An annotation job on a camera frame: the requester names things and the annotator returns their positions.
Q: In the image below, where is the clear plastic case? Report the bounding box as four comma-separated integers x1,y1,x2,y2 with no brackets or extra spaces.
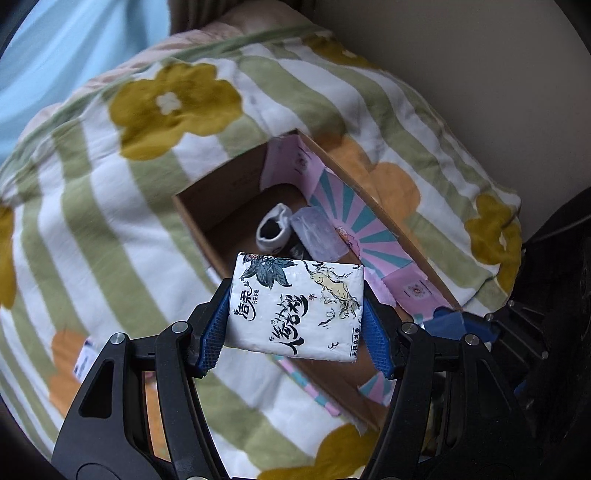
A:
291,206,348,259

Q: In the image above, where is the pink patterned cardboard box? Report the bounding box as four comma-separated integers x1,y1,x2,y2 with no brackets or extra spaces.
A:
172,128,462,437

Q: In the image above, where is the white and black sock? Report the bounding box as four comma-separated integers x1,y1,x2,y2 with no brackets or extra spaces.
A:
256,204,294,253

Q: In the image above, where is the floral striped blanket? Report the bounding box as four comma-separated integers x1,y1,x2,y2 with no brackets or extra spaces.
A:
0,25,522,480

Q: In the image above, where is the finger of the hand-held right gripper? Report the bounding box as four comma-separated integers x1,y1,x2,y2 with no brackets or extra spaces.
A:
422,307,502,344

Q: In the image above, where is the white printed tissue pack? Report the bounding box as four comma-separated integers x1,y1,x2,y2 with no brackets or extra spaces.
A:
228,251,365,363

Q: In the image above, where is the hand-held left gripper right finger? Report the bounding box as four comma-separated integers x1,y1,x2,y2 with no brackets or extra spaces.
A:
362,279,546,480

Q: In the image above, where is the white box with blue label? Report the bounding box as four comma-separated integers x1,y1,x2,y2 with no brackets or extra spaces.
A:
73,339,95,381

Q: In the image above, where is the brown curtain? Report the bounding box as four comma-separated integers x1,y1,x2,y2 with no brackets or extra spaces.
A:
166,0,319,37

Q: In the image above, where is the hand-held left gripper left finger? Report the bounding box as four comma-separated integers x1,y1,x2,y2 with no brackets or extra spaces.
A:
51,279,232,480

